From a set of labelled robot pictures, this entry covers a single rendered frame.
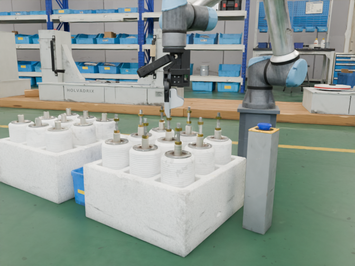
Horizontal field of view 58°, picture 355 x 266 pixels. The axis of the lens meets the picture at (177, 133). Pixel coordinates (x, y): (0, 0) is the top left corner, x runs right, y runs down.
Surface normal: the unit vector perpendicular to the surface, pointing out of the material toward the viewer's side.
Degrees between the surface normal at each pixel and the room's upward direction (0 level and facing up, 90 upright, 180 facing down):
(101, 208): 90
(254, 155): 90
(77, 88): 90
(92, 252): 0
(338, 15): 90
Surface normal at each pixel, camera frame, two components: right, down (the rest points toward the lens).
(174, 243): -0.57, 0.17
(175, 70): -0.05, 0.22
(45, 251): 0.01, -0.98
